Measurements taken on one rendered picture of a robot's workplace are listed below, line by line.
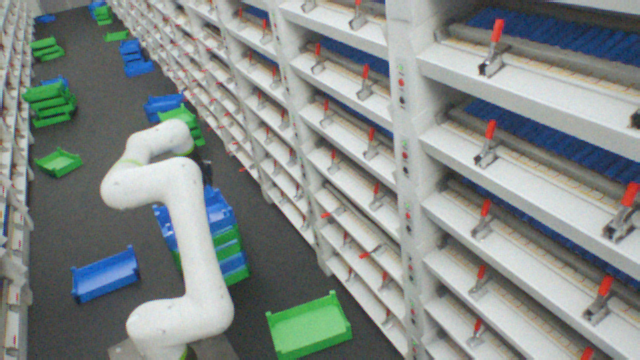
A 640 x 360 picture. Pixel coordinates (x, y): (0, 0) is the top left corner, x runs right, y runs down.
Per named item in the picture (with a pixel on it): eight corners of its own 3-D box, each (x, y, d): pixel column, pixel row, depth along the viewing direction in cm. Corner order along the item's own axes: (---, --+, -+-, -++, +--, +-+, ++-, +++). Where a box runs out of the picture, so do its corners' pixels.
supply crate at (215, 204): (170, 251, 196) (164, 237, 192) (160, 227, 212) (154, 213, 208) (236, 223, 206) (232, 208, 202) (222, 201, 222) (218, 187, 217)
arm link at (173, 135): (185, 130, 170) (179, 109, 176) (153, 142, 170) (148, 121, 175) (199, 151, 182) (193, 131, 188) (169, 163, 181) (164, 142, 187)
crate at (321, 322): (280, 364, 180) (276, 351, 176) (269, 325, 197) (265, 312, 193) (352, 338, 185) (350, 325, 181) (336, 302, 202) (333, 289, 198)
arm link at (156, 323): (198, 364, 138) (179, 322, 127) (144, 379, 136) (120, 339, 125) (196, 329, 148) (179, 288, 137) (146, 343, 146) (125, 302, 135)
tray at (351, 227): (407, 293, 146) (398, 277, 140) (317, 202, 193) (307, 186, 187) (455, 253, 149) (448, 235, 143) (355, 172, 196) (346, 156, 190)
